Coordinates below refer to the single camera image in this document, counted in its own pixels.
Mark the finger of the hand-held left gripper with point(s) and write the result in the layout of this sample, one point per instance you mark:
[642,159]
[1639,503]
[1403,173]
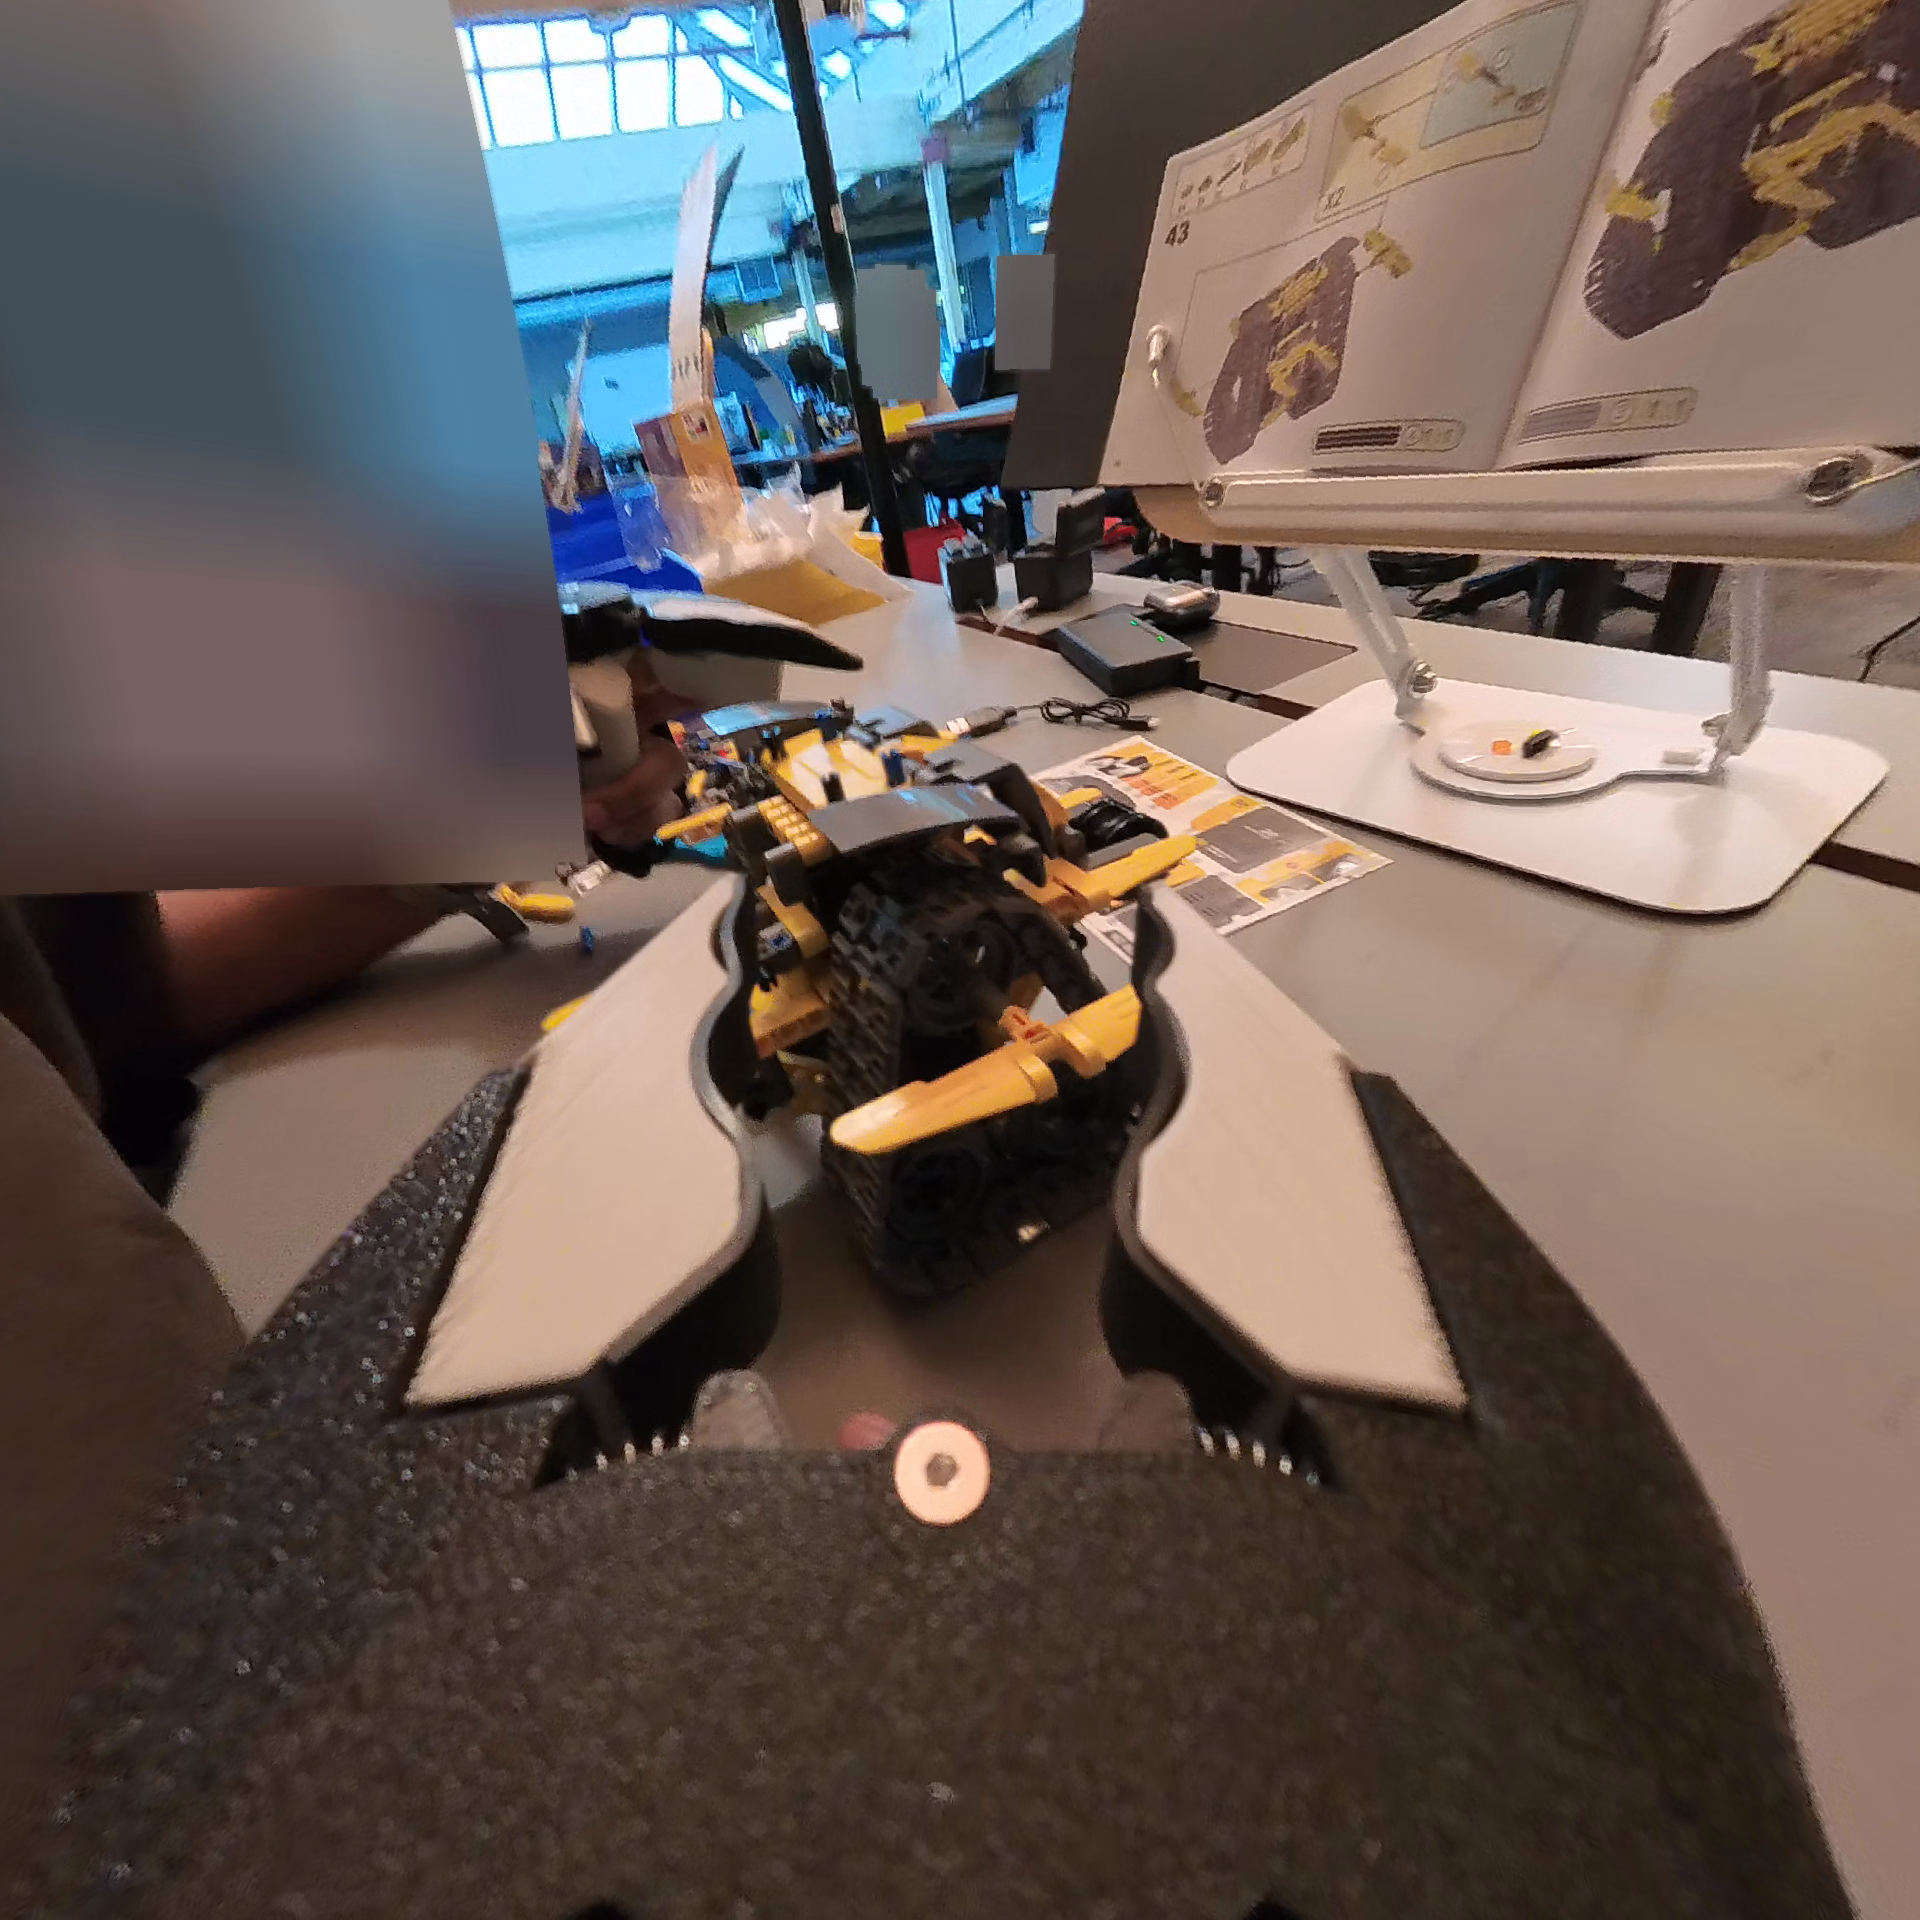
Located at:
[749,638]

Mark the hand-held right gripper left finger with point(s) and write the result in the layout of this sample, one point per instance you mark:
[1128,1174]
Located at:
[599,1200]

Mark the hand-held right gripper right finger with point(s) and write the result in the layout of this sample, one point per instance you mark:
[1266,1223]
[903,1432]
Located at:
[1290,1200]

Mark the yellow black tracked toy vehicle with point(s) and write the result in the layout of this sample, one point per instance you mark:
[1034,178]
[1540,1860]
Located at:
[931,974]

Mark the person's left forearm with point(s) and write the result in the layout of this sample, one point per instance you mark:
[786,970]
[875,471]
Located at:
[283,961]

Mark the person's left hand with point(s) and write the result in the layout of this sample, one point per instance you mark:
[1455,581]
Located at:
[639,796]

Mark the yellow plastic bin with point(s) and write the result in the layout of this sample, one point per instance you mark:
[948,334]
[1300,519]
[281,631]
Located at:
[796,588]

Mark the white plastic bag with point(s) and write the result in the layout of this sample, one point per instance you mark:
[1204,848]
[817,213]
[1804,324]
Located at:
[796,525]

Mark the yellow curved toy piece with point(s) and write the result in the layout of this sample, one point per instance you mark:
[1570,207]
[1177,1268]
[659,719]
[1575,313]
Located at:
[538,903]

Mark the black battery charger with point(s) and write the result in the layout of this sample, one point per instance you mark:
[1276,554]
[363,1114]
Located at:
[1059,556]
[969,580]

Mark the brown top office desk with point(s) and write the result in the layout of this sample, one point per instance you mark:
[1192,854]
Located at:
[931,422]

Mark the instruction booklet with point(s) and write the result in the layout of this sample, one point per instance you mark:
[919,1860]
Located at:
[1243,840]

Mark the black box device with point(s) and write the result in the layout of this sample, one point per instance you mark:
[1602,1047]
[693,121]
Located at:
[1124,645]

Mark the grey rounded device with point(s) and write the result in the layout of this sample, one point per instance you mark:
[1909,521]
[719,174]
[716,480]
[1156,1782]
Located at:
[1179,605]

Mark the white stand base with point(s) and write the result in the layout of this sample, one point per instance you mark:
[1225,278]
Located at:
[1575,809]

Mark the dark grey panel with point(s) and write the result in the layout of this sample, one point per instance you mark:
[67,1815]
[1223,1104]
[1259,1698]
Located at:
[1108,149]

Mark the open instruction manual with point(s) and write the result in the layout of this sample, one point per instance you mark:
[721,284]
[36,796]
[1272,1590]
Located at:
[1425,224]

